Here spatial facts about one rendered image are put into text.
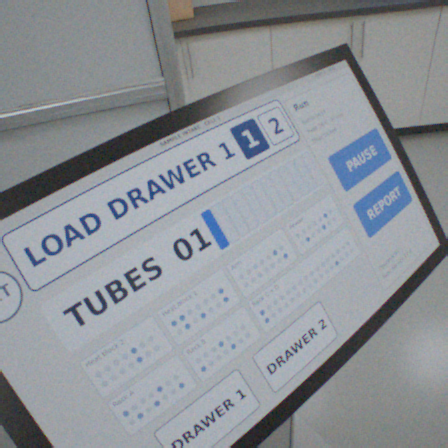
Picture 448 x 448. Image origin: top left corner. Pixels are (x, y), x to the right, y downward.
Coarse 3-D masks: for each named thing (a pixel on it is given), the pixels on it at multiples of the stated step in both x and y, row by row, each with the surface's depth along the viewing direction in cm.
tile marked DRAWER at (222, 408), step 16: (224, 384) 33; (240, 384) 34; (208, 400) 32; (224, 400) 33; (240, 400) 33; (256, 400) 34; (176, 416) 31; (192, 416) 31; (208, 416) 32; (224, 416) 33; (240, 416) 33; (160, 432) 30; (176, 432) 31; (192, 432) 31; (208, 432) 32; (224, 432) 32
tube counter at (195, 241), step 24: (288, 168) 39; (312, 168) 40; (240, 192) 36; (264, 192) 37; (288, 192) 38; (312, 192) 40; (192, 216) 34; (216, 216) 35; (240, 216) 36; (264, 216) 37; (168, 240) 33; (192, 240) 34; (216, 240) 35; (240, 240) 36; (192, 264) 33
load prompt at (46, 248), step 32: (224, 128) 36; (256, 128) 38; (288, 128) 40; (160, 160) 34; (192, 160) 35; (224, 160) 36; (256, 160) 37; (96, 192) 31; (128, 192) 32; (160, 192) 33; (192, 192) 34; (32, 224) 29; (64, 224) 29; (96, 224) 31; (128, 224) 32; (32, 256) 28; (64, 256) 29; (96, 256) 30; (32, 288) 28
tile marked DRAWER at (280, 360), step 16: (320, 304) 38; (304, 320) 37; (320, 320) 38; (288, 336) 36; (304, 336) 37; (320, 336) 38; (336, 336) 38; (256, 352) 35; (272, 352) 35; (288, 352) 36; (304, 352) 37; (320, 352) 37; (272, 368) 35; (288, 368) 36; (304, 368) 36; (272, 384) 35
